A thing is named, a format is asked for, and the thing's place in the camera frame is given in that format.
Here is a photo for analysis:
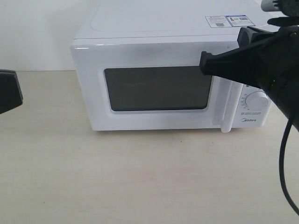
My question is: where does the white microwave door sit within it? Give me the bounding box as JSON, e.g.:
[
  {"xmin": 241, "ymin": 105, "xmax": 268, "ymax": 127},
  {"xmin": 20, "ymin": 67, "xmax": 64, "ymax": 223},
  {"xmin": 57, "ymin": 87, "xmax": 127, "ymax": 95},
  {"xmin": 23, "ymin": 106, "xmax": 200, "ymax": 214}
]
[{"xmin": 71, "ymin": 37, "xmax": 242, "ymax": 132}]

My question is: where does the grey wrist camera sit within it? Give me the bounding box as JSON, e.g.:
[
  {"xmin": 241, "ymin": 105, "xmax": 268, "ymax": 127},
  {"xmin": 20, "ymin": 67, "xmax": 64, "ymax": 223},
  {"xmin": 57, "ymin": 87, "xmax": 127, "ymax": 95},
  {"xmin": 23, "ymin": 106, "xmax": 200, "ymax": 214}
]
[{"xmin": 260, "ymin": 0, "xmax": 281, "ymax": 12}]

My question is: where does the lower white timer knob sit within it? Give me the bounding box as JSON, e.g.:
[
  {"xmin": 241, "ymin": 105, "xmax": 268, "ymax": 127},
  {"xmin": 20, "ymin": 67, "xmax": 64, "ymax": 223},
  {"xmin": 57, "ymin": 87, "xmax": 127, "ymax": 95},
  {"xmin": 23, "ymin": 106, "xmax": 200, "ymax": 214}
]
[{"xmin": 245, "ymin": 91, "xmax": 269, "ymax": 111}]

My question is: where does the blue white label sticker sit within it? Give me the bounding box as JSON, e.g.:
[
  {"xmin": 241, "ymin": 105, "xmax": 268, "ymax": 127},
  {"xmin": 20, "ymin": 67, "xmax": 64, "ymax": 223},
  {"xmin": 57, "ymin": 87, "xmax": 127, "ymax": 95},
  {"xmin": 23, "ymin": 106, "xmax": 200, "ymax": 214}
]
[{"xmin": 205, "ymin": 15, "xmax": 255, "ymax": 28}]

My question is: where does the black camera cable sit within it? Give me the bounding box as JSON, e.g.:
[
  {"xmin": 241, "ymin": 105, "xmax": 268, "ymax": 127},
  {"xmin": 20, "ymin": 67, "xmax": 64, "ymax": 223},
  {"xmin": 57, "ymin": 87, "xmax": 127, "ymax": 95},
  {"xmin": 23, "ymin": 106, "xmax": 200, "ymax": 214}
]
[{"xmin": 279, "ymin": 114, "xmax": 299, "ymax": 213}]

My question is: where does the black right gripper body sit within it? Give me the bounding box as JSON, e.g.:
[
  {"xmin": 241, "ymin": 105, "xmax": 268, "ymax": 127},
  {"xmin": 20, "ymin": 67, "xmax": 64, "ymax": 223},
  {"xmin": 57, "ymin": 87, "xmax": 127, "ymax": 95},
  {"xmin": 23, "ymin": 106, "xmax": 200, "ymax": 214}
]
[{"xmin": 238, "ymin": 13, "xmax": 299, "ymax": 128}]

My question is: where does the white Midea microwave oven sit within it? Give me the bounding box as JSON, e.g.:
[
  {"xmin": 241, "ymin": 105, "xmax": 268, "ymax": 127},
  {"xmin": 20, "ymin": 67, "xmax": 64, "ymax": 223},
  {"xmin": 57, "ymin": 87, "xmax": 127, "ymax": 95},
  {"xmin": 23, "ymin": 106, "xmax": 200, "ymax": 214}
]
[{"xmin": 73, "ymin": 0, "xmax": 271, "ymax": 128}]

